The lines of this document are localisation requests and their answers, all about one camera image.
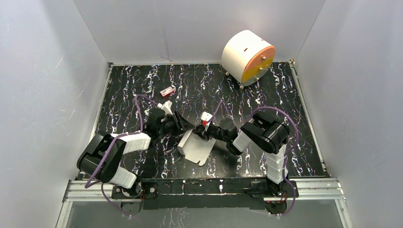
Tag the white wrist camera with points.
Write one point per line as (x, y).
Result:
(206, 118)
(166, 107)

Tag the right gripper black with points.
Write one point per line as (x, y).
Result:
(208, 128)

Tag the small red white packet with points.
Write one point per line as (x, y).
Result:
(167, 92)

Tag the aluminium frame rail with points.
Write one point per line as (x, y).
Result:
(308, 189)

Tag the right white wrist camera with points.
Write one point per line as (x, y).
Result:
(206, 118)

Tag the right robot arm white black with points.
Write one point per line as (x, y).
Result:
(263, 133)

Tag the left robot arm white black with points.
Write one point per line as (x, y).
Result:
(101, 158)

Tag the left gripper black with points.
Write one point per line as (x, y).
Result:
(178, 122)

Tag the white cylindrical drum orange face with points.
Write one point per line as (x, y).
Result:
(247, 57)

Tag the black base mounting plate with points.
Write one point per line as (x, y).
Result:
(254, 193)

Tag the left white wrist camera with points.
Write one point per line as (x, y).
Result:
(166, 107)

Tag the white cardboard box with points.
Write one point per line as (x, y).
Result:
(194, 148)

